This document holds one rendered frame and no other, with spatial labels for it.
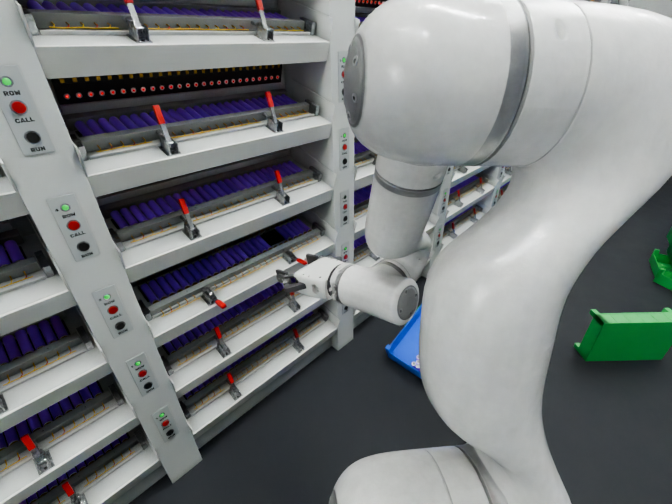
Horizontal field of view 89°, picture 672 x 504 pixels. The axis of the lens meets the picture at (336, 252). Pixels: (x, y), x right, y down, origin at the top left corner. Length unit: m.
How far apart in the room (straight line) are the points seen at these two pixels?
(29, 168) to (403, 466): 0.68
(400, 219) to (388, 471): 0.28
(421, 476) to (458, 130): 0.30
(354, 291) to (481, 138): 0.45
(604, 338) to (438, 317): 1.42
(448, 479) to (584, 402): 1.21
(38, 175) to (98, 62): 0.21
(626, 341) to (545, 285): 1.48
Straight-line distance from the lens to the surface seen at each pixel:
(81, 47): 0.74
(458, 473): 0.40
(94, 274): 0.81
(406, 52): 0.21
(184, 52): 0.79
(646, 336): 1.76
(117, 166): 0.77
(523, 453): 0.33
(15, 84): 0.72
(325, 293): 0.69
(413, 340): 1.49
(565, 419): 1.49
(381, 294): 0.59
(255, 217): 0.92
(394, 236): 0.48
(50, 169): 0.74
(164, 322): 0.94
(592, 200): 0.27
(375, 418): 1.30
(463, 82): 0.21
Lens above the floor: 1.09
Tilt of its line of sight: 31 degrees down
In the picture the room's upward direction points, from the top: 1 degrees counter-clockwise
